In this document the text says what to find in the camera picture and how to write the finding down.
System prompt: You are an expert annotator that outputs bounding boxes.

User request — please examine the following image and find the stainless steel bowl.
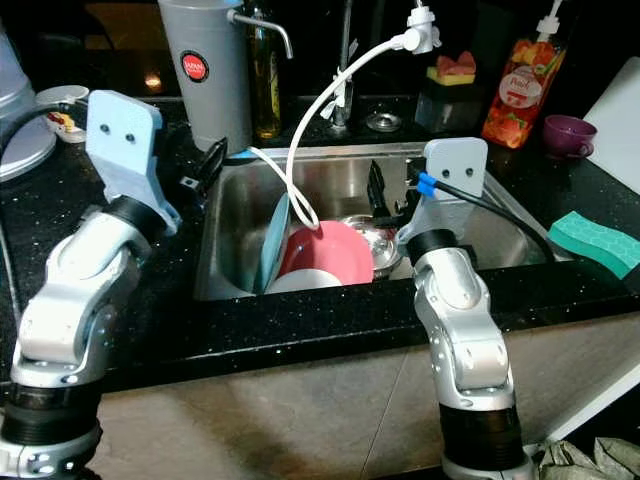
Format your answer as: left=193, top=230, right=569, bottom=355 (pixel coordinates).
left=340, top=213, right=401, bottom=276

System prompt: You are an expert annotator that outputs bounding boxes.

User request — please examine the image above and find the pink plate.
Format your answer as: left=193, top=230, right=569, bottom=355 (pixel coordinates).
left=278, top=220, right=374, bottom=286

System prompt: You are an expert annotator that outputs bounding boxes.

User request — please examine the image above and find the light blue plate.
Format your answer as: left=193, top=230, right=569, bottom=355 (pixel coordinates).
left=257, top=192, right=291, bottom=291

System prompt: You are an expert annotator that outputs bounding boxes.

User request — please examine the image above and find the white bowl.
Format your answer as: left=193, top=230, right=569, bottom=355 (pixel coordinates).
left=265, top=268, right=346, bottom=294

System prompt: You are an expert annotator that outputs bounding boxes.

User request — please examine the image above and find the stainless steel sink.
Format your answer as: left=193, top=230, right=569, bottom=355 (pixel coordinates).
left=195, top=142, right=576, bottom=301

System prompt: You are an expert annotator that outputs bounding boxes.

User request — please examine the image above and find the grey water filter canister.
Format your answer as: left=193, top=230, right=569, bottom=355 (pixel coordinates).
left=157, top=0, right=293, bottom=156

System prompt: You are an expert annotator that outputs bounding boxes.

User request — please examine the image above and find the round metal counter hole cover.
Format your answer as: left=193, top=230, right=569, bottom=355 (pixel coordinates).
left=365, top=112, right=403, bottom=134

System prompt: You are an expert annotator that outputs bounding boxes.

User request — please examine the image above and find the green capped oil bottle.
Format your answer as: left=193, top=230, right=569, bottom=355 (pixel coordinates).
left=250, top=0, right=283, bottom=141

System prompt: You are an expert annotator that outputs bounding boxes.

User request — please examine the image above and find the dark sponge holder box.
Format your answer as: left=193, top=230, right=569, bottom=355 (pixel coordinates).
left=415, top=78, right=476, bottom=134

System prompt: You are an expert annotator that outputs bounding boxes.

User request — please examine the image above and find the curved chrome faucet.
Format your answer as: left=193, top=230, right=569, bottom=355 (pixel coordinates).
left=335, top=0, right=361, bottom=129

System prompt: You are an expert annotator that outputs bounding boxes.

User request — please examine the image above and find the pink and yellow sponge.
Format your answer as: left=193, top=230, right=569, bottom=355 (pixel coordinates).
left=425, top=50, right=478, bottom=86

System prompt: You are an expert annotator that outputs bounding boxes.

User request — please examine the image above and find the white faucet diverter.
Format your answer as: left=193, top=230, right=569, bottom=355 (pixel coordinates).
left=405, top=0, right=443, bottom=53

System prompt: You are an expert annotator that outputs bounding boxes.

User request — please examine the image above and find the white printed mug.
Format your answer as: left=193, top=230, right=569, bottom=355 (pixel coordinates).
left=35, top=85, right=91, bottom=143

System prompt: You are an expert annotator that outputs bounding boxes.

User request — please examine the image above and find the peach soap pump bottle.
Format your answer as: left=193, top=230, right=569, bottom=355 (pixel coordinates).
left=480, top=0, right=566, bottom=151

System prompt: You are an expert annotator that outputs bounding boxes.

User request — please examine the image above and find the purple cup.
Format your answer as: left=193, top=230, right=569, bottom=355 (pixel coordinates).
left=543, top=115, right=598, bottom=159

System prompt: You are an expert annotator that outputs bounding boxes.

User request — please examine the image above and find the green sponge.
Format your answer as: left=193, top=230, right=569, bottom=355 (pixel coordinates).
left=547, top=210, right=640, bottom=279

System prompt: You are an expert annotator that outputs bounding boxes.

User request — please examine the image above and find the white cutting board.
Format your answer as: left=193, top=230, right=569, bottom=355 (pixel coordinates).
left=582, top=83, right=640, bottom=166

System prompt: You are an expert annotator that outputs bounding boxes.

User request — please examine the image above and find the olive crumpled fabric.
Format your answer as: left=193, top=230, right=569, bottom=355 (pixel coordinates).
left=535, top=437, right=640, bottom=480

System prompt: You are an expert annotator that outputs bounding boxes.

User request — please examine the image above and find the pale grey right wrist camera mount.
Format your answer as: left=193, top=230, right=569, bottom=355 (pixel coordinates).
left=395, top=137, right=489, bottom=246

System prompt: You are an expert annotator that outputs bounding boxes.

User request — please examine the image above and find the pale grey wrist camera mount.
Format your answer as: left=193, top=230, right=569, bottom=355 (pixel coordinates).
left=85, top=90, right=183, bottom=236
left=395, top=137, right=489, bottom=246

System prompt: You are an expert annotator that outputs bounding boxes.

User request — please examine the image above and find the pale grey left wrist camera mount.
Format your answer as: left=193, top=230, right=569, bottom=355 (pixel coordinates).
left=85, top=90, right=183, bottom=236

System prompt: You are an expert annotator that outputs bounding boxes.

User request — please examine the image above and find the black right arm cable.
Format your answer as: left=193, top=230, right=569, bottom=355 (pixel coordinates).
left=420, top=175, right=556, bottom=266

